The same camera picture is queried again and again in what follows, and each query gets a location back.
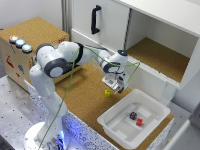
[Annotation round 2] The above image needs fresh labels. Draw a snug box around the yellow block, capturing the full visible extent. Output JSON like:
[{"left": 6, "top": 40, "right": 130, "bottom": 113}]
[{"left": 104, "top": 89, "right": 112, "bottom": 98}]

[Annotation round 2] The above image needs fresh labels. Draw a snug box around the white sliding door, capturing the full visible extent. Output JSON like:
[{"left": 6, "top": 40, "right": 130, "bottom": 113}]
[{"left": 71, "top": 0, "right": 131, "bottom": 52}]

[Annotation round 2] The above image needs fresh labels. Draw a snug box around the green button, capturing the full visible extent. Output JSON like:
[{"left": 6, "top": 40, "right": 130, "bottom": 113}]
[{"left": 21, "top": 43, "right": 34, "bottom": 54}]

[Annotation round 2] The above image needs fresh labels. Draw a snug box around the blue button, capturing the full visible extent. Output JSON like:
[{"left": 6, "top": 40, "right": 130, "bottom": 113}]
[{"left": 15, "top": 38, "right": 26, "bottom": 49}]

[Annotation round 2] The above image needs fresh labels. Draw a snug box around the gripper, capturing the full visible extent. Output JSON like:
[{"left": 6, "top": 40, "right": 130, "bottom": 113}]
[{"left": 101, "top": 71, "right": 127, "bottom": 95}]

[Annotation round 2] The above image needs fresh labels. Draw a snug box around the white cabinet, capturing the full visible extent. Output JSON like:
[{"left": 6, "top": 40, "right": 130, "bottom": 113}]
[{"left": 68, "top": 0, "right": 200, "bottom": 107}]

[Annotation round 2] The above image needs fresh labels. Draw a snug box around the red button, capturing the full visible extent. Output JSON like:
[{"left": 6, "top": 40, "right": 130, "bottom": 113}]
[{"left": 9, "top": 35, "right": 20, "bottom": 45}]

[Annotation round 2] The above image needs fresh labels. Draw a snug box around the pink block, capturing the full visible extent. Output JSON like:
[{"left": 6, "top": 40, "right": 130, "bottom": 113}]
[{"left": 135, "top": 117, "right": 145, "bottom": 127}]

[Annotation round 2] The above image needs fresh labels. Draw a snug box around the purple block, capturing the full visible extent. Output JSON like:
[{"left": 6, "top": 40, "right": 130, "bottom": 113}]
[{"left": 129, "top": 111, "right": 138, "bottom": 121}]

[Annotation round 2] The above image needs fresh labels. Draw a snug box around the wooden drawer box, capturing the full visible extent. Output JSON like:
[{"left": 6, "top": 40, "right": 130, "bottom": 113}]
[{"left": 0, "top": 16, "right": 82, "bottom": 92}]

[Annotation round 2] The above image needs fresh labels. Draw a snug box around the black door handle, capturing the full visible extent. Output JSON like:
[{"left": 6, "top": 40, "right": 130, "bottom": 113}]
[{"left": 90, "top": 4, "right": 102, "bottom": 35}]

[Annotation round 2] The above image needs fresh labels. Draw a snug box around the white plastic box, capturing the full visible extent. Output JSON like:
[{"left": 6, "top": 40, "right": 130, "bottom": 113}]
[{"left": 96, "top": 88, "right": 172, "bottom": 150}]

